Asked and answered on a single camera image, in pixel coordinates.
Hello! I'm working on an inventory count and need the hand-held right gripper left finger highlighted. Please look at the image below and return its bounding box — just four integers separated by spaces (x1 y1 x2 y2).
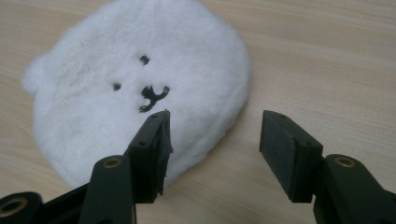
78 109 174 224

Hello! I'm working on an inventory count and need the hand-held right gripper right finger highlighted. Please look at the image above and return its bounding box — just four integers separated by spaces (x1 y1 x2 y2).
259 109 396 224

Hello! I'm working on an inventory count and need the white fluffy bear face plush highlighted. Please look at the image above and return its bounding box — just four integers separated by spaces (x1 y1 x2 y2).
21 0 252 189

